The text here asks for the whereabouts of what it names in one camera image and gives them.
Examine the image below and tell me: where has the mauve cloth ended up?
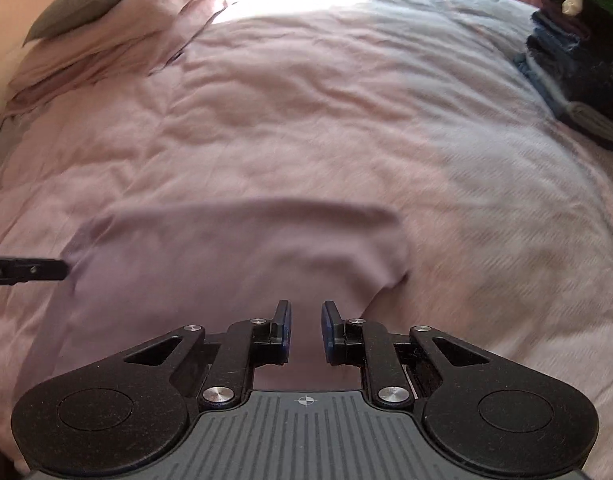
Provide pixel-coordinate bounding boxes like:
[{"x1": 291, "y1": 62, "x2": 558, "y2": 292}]
[{"x1": 15, "y1": 198, "x2": 409, "y2": 393}]

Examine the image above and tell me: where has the pink pillow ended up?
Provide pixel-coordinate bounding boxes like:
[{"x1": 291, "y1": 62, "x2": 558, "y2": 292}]
[{"x1": 4, "y1": 0, "x2": 224, "y2": 116}]

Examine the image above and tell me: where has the stack of folded dark clothes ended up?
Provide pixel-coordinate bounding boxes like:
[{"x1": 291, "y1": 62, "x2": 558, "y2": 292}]
[{"x1": 515, "y1": 0, "x2": 613, "y2": 151}]

